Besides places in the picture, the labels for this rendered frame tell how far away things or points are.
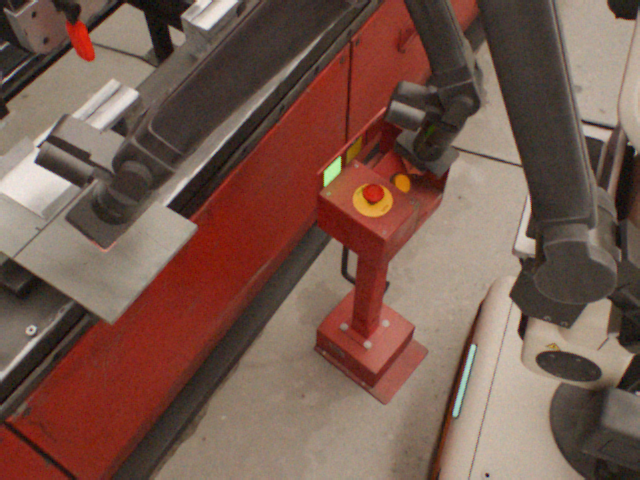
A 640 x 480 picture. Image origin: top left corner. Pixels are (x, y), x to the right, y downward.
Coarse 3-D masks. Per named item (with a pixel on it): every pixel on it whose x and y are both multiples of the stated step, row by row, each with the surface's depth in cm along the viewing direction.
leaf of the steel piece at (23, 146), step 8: (16, 144) 108; (24, 144) 109; (32, 144) 110; (8, 152) 108; (16, 152) 109; (24, 152) 110; (0, 160) 107; (8, 160) 108; (16, 160) 109; (0, 168) 107; (8, 168) 108; (0, 176) 108
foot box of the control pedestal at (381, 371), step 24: (336, 312) 194; (384, 312) 194; (336, 336) 190; (384, 336) 190; (408, 336) 193; (336, 360) 198; (360, 360) 187; (384, 360) 187; (408, 360) 199; (360, 384) 195; (384, 384) 195
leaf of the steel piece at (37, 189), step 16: (32, 160) 110; (16, 176) 108; (32, 176) 108; (48, 176) 108; (16, 192) 107; (32, 192) 107; (48, 192) 107; (64, 192) 105; (32, 208) 105; (48, 208) 103
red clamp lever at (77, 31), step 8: (56, 0) 92; (64, 0) 92; (56, 8) 92; (64, 8) 91; (72, 8) 91; (80, 8) 92; (72, 16) 92; (72, 24) 94; (80, 24) 94; (72, 32) 95; (80, 32) 95; (72, 40) 97; (80, 40) 96; (88, 40) 97; (80, 48) 97; (88, 48) 97; (80, 56) 99; (88, 56) 98
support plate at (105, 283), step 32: (0, 224) 104; (32, 224) 104; (64, 224) 104; (160, 224) 104; (192, 224) 104; (32, 256) 101; (64, 256) 102; (96, 256) 102; (128, 256) 102; (160, 256) 102; (64, 288) 99; (96, 288) 99; (128, 288) 99
